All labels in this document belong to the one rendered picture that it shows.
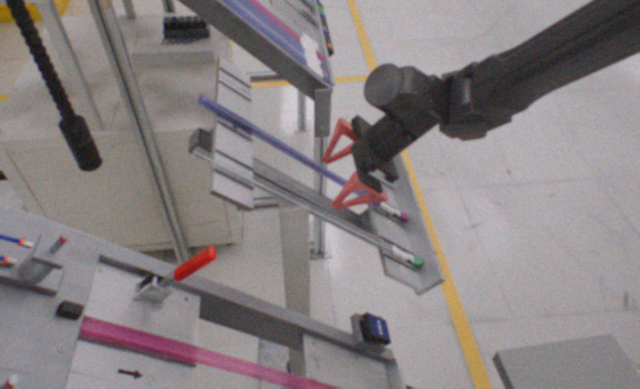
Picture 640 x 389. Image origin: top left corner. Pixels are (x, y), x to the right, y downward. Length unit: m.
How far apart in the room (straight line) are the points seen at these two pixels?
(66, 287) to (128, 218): 1.28
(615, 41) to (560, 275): 1.58
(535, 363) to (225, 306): 0.65
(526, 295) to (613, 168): 0.84
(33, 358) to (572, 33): 0.53
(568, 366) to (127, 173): 1.25
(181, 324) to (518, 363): 0.69
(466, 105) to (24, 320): 0.50
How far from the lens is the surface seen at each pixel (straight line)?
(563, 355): 1.13
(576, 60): 0.53
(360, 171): 0.67
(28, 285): 0.49
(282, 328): 0.75
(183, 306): 0.64
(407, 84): 0.60
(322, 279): 1.82
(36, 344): 0.48
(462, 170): 2.27
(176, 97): 1.59
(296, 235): 1.01
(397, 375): 0.88
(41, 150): 1.61
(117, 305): 0.60
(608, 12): 0.51
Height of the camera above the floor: 1.53
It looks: 45 degrees down
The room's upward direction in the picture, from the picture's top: straight up
